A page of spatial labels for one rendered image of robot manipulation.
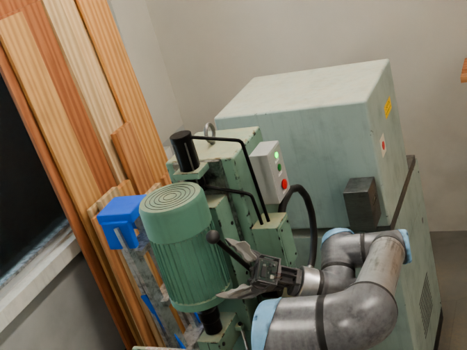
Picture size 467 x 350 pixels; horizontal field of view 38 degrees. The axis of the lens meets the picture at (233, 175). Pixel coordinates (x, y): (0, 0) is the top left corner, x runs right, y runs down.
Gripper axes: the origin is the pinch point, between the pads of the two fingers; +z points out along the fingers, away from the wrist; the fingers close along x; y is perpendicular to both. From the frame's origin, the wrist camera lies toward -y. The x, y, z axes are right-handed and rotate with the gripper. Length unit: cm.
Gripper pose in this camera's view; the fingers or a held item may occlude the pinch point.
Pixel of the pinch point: (219, 267)
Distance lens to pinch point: 174.7
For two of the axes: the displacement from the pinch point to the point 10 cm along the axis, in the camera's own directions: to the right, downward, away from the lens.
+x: -1.6, 8.9, -4.3
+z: -9.6, -2.5, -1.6
